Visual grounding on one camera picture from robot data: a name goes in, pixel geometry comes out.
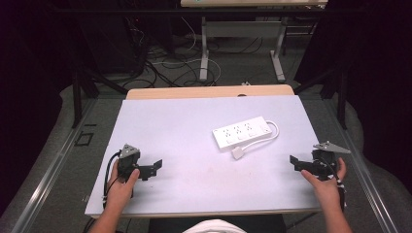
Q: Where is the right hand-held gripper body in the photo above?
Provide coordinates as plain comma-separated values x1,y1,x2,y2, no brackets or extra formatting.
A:
311,140,352,182

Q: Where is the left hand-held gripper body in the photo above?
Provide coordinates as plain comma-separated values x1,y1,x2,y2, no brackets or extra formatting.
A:
116,143,142,182

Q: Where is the person's right hand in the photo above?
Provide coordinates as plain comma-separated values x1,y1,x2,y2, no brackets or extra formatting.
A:
300,156,348,212

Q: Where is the person's left hand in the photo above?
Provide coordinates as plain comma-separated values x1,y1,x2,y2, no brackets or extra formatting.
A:
105,159,141,212

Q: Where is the white table mat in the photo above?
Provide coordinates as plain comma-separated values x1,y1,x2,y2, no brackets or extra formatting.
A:
84,94,323,218

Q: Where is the white plug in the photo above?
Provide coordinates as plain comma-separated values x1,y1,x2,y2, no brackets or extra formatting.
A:
230,146,245,161

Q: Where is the white power strip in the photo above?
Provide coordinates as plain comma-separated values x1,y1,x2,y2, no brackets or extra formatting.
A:
212,116,273,152

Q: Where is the black metal stand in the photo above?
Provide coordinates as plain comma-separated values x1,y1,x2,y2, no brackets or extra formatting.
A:
292,62,350,131
71,62,129,129

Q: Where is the person's white shirt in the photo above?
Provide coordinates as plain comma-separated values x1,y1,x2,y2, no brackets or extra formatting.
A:
182,218,248,233

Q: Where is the black computer tower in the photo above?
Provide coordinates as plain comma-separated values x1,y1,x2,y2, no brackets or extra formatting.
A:
76,14,149,77

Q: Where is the white desk with metal legs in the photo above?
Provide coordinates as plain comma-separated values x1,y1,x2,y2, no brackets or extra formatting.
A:
180,0,328,83

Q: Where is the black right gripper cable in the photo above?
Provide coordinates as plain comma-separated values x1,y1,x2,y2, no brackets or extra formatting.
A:
325,157,347,213

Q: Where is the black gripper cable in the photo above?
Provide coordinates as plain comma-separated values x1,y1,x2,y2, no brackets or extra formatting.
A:
325,157,347,213
102,150,121,210

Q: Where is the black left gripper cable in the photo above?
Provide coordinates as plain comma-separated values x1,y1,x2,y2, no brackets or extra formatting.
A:
102,150,121,210

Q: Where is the white power strip cable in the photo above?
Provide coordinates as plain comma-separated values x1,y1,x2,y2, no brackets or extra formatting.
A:
240,119,281,153

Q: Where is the aluminium floor rail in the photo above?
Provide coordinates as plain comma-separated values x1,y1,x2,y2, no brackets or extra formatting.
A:
10,97,99,233
323,98,400,233

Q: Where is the tangle of black floor cables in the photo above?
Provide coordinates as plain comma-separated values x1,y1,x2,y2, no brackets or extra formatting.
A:
124,17,264,89

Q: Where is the white floor cable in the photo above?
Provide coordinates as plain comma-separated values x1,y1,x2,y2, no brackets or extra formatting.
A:
152,16,223,85

